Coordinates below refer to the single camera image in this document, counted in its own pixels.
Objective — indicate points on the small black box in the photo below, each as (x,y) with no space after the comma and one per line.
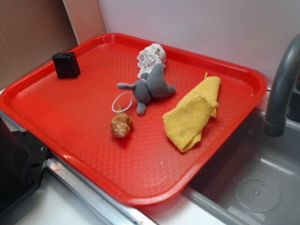
(66,65)

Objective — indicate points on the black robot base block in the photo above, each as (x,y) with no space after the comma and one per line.
(23,159)

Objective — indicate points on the grey plush toy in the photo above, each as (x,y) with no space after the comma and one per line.
(151,85)

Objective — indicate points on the brown spiral seashell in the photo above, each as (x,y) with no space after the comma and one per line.
(121,124)

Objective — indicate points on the white elastic loop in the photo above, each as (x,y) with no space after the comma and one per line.
(117,98)

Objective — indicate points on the yellow knitted cloth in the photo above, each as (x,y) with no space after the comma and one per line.
(185,123)

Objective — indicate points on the white crumpled cloth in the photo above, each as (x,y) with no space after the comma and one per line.
(149,57)

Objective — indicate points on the grey plastic sink basin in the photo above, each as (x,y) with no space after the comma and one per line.
(252,179)

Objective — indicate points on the grey toy faucet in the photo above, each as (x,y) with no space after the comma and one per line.
(284,99)

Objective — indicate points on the brown cardboard panel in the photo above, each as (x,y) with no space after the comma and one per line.
(31,32)

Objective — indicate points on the silver metal rail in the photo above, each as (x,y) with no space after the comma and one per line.
(66,198)

